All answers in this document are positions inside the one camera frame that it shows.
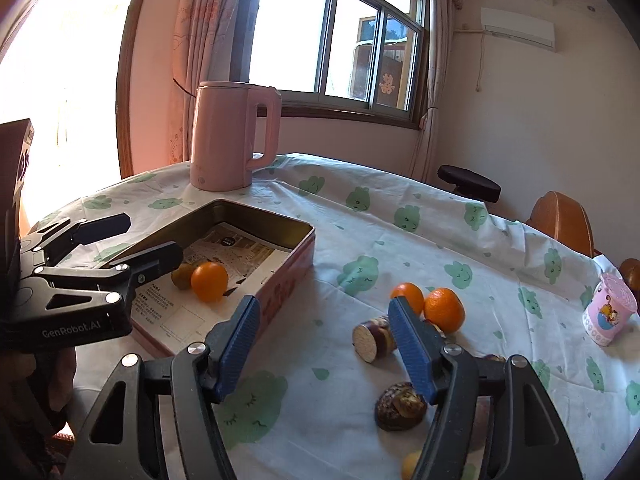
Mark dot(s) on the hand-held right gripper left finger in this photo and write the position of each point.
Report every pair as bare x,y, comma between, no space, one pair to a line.
240,345

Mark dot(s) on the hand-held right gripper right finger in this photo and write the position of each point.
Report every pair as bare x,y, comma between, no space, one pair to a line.
407,345

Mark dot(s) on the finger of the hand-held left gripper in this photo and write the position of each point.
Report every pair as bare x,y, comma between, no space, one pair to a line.
160,257
107,223

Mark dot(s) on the orange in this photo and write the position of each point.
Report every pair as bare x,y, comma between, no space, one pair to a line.
210,282
445,310
411,465
410,292

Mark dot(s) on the dark wrinkled passion fruit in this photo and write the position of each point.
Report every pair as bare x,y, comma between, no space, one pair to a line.
397,407
495,358

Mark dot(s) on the pink metal tin box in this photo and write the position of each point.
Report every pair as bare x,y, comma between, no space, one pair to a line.
287,287

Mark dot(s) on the greenish tangerine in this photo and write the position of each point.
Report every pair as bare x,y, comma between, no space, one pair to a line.
181,277

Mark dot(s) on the printed paper leaflet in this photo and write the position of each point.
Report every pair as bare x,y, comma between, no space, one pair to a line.
245,255

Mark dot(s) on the white green-patterned tablecloth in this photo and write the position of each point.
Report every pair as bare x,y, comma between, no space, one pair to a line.
350,230

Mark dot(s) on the pink electric kettle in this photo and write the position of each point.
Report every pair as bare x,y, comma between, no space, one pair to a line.
220,140

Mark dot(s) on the dark round stool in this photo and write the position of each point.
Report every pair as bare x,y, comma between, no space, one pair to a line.
470,182

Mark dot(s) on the brown leather chair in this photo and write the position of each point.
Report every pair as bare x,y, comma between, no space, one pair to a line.
560,222

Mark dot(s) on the pink cartoon cup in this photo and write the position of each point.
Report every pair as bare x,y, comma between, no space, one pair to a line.
607,310

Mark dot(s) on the pink floral curtain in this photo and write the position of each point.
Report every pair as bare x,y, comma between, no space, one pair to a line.
205,25
439,60

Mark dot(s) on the brown leather sofa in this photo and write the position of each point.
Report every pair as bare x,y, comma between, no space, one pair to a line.
631,272

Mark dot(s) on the window sticker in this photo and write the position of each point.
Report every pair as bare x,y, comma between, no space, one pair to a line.
388,83

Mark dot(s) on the sliding glass window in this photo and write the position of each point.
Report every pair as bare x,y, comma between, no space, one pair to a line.
345,35

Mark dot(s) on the white air conditioner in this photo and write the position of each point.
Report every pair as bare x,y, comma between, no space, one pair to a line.
517,27

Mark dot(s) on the wooden door frame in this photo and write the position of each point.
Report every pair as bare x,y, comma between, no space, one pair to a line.
131,60

